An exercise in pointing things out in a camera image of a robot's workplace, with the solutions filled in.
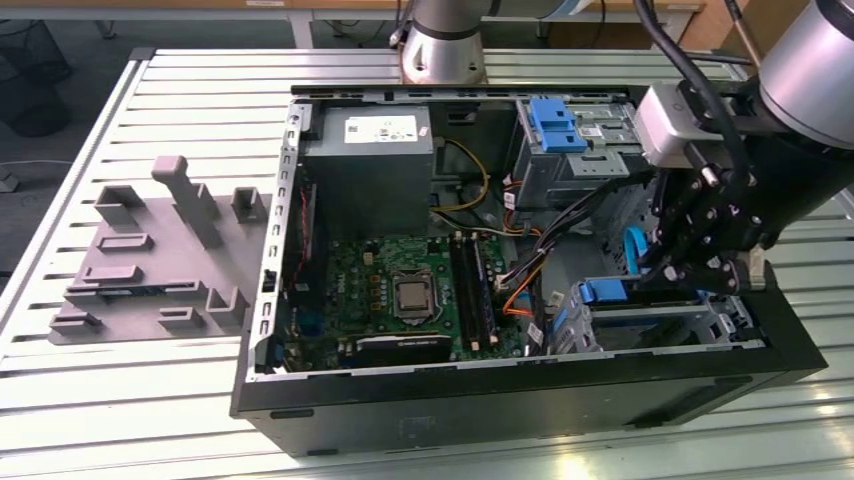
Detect blue wire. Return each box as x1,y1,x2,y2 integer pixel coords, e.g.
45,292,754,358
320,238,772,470
621,224,653,277

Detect grey plastic parts rack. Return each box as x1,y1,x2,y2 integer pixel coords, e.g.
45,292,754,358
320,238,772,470
49,154,274,347

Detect orange wire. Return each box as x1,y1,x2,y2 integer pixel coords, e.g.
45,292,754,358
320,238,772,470
500,279,535,317

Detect grey metal drive cage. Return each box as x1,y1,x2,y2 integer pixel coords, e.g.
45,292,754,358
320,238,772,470
511,97,665,211

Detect hard disk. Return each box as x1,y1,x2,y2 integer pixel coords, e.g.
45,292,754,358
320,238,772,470
552,276,709,347

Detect grey power supply unit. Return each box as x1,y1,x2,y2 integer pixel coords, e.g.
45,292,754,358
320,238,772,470
303,103,439,239

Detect spare RAM stick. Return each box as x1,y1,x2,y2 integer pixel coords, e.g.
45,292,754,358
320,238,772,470
98,285,168,297

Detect silver CPU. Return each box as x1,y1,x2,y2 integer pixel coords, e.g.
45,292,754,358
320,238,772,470
397,282,433,309

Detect grey metal disk bay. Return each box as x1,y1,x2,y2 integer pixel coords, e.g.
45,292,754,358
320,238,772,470
569,272,759,351

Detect black RAM stick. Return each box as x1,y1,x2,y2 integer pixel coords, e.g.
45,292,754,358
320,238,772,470
468,233,500,347

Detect wooden desk white legs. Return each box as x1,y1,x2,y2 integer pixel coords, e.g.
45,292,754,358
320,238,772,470
0,0,708,51

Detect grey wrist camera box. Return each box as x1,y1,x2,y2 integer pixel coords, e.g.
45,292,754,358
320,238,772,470
632,82,728,169

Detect black PC case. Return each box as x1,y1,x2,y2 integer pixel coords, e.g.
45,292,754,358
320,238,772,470
228,83,828,457

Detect black graphics card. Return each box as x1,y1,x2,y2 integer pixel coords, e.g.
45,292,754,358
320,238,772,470
352,333,455,366

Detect wooden cabinet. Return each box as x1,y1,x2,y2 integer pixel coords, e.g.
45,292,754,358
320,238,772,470
679,0,775,69

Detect black cable bundle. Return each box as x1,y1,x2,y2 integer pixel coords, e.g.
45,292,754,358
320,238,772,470
523,172,659,356

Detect green motherboard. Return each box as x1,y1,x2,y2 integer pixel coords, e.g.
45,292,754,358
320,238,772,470
278,232,528,374

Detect yellow wire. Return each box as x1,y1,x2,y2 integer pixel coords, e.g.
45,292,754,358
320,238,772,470
429,138,492,216

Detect blue plastic drive latch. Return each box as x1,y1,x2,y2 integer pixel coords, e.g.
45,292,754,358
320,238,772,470
525,99,589,154

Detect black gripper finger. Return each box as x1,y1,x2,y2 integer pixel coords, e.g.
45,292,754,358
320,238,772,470
632,167,712,294
665,248,770,297

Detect black mesh waste bin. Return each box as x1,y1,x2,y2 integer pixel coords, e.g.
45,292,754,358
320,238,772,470
0,19,73,139

